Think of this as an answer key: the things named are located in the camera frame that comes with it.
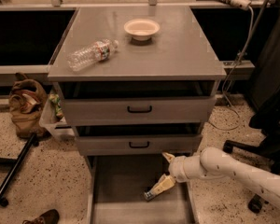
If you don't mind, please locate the grey drawer cabinet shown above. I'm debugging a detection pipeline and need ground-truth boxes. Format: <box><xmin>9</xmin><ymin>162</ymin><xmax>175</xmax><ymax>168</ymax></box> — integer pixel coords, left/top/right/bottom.
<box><xmin>49</xmin><ymin>6</ymin><xmax>226</xmax><ymax>224</ymax></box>

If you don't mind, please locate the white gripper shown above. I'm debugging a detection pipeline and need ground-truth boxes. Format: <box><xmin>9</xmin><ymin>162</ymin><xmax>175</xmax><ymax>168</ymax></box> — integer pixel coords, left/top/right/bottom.
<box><xmin>149</xmin><ymin>152</ymin><xmax>206</xmax><ymax>197</ymax></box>

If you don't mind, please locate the brown canvas bag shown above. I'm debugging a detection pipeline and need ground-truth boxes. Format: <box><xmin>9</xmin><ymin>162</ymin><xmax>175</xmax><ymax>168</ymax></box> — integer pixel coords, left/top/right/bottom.
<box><xmin>8</xmin><ymin>73</ymin><xmax>49</xmax><ymax>138</ymax></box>

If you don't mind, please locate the clear plastic bin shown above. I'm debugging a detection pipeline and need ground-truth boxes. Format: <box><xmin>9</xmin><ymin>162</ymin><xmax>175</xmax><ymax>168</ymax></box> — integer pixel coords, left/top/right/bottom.
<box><xmin>38</xmin><ymin>94</ymin><xmax>76</xmax><ymax>141</ymax></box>

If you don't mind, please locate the grey drawer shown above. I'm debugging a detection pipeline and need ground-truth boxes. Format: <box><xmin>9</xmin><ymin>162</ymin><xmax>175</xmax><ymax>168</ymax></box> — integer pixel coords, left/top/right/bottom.
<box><xmin>87</xmin><ymin>154</ymin><xmax>199</xmax><ymax>224</ymax></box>
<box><xmin>76</xmin><ymin>123</ymin><xmax>202</xmax><ymax>156</ymax></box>
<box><xmin>54</xmin><ymin>81</ymin><xmax>216</xmax><ymax>126</ymax></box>

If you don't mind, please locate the black metal stand leg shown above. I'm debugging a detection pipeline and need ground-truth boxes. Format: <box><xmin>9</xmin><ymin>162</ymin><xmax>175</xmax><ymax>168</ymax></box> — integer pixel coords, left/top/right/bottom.
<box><xmin>0</xmin><ymin>133</ymin><xmax>39</xmax><ymax>207</ymax></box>

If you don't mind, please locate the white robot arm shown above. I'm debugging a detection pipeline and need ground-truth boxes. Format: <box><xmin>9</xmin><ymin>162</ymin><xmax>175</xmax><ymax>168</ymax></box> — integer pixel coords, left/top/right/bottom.
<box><xmin>144</xmin><ymin>147</ymin><xmax>280</xmax><ymax>210</ymax></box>

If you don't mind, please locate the top grey drawer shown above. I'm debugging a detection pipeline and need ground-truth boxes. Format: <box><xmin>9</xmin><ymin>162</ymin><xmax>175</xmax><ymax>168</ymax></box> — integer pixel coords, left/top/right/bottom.
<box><xmin>54</xmin><ymin>81</ymin><xmax>216</xmax><ymax>126</ymax></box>

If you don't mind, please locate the white paper bowl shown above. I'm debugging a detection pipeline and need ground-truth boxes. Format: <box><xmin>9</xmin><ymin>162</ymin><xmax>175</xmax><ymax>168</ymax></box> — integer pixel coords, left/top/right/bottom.
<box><xmin>124</xmin><ymin>19</ymin><xmax>160</xmax><ymax>41</ymax></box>

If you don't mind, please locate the black office chair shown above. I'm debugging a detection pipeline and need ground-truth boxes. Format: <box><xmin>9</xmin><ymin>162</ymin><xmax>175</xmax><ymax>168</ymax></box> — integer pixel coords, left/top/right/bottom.
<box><xmin>223</xmin><ymin>85</ymin><xmax>280</xmax><ymax>213</ymax></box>

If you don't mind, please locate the grey hanging cable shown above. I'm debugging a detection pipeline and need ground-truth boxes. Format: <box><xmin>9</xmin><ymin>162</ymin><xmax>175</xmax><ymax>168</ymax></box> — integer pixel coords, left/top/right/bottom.
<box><xmin>208</xmin><ymin>0</ymin><xmax>276</xmax><ymax>132</ymax></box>

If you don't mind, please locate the clear plastic water bottle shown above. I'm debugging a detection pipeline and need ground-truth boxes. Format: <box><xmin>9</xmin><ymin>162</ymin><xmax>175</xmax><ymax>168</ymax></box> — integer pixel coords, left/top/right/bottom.
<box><xmin>67</xmin><ymin>39</ymin><xmax>119</xmax><ymax>72</ymax></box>

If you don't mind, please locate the middle grey drawer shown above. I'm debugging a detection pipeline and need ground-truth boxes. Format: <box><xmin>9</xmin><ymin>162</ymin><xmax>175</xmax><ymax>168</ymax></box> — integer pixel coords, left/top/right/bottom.
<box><xmin>76</xmin><ymin>123</ymin><xmax>202</xmax><ymax>156</ymax></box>

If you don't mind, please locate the brown shoe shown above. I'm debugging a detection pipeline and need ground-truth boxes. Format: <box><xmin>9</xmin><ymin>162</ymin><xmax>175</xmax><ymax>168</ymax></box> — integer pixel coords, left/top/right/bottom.
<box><xmin>22</xmin><ymin>209</ymin><xmax>60</xmax><ymax>224</ymax></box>

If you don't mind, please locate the bottom grey drawer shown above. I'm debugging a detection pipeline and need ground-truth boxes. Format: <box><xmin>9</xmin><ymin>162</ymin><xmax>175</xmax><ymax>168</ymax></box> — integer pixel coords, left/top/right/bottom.
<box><xmin>87</xmin><ymin>154</ymin><xmax>199</xmax><ymax>224</ymax></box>

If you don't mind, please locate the green snack packet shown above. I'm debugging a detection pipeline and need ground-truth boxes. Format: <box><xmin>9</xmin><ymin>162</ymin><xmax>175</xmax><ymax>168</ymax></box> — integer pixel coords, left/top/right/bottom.
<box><xmin>49</xmin><ymin>93</ymin><xmax>63</xmax><ymax>119</ymax></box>

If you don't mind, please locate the blue silver redbull can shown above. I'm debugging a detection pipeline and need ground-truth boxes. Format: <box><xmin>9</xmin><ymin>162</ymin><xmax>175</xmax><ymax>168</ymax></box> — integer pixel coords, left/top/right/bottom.
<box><xmin>144</xmin><ymin>191</ymin><xmax>155</xmax><ymax>202</ymax></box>

